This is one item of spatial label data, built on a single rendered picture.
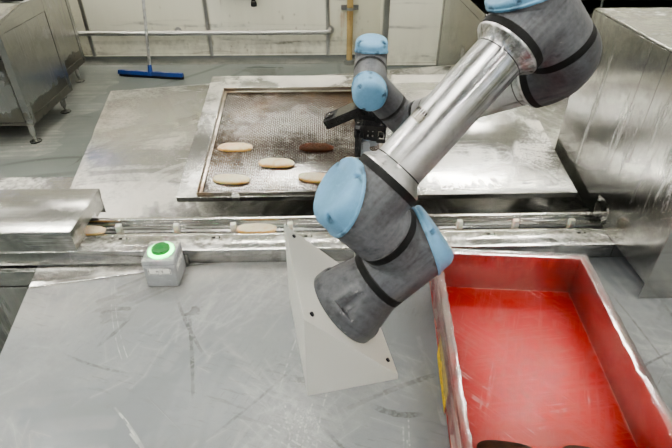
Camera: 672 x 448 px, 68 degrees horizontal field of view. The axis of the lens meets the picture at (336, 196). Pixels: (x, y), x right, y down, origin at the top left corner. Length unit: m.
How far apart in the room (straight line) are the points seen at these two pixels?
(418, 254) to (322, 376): 0.27
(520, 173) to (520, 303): 0.43
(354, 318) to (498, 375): 0.30
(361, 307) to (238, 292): 0.36
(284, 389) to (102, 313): 0.44
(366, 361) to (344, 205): 0.31
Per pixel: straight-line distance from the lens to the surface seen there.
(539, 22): 0.84
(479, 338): 1.06
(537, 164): 1.50
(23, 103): 3.82
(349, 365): 0.91
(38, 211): 1.37
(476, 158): 1.46
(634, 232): 1.28
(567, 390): 1.04
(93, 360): 1.10
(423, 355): 1.02
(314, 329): 0.82
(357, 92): 1.07
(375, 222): 0.76
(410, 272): 0.84
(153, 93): 2.20
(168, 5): 5.00
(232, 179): 1.35
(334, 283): 0.88
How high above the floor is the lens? 1.61
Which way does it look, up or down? 34 degrees down
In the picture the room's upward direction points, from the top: straight up
